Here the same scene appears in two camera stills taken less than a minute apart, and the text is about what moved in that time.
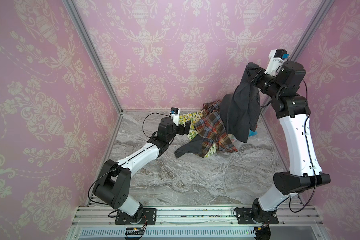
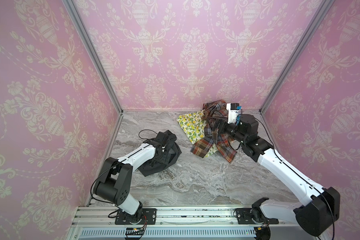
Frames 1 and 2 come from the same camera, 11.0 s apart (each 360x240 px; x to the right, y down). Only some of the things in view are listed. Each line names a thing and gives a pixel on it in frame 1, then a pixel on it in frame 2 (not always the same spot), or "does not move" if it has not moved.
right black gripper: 257,76 → 223,126
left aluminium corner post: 95,52 does not move
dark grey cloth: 243,108 → 167,152
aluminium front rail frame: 291,222 does not move
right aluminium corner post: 320,13 does not move
